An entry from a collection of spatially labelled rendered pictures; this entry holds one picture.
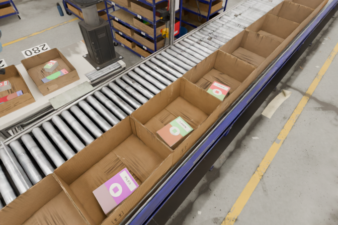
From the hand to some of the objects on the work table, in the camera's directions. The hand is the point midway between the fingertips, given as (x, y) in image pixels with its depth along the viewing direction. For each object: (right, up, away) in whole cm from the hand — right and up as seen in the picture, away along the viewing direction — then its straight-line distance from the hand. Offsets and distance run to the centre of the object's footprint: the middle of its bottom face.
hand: (1, 86), depth 144 cm
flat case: (+11, -12, -6) cm, 18 cm away
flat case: (+36, +6, +9) cm, 38 cm away
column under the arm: (+64, +27, +31) cm, 76 cm away
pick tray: (+5, -7, -1) cm, 9 cm away
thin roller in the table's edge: (+70, +12, +20) cm, 74 cm away
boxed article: (+26, +16, +19) cm, 36 cm away
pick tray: (+29, +10, +15) cm, 34 cm away
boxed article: (0, -2, +2) cm, 3 cm away
